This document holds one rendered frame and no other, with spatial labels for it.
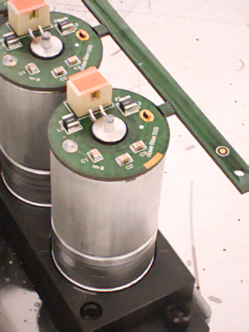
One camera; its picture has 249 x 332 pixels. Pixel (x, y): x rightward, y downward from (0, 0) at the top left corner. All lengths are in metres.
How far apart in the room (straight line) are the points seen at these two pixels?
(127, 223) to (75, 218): 0.01
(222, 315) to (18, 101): 0.08
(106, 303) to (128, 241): 0.02
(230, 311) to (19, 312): 0.05
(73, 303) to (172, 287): 0.02
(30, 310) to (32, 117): 0.05
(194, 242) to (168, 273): 0.03
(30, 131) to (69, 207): 0.02
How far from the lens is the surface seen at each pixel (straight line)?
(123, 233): 0.19
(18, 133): 0.20
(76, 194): 0.18
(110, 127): 0.18
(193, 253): 0.24
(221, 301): 0.23
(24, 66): 0.19
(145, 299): 0.21
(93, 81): 0.18
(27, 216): 0.22
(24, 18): 0.20
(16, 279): 0.22
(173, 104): 0.19
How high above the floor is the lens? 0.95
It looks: 50 degrees down
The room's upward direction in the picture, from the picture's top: 4 degrees clockwise
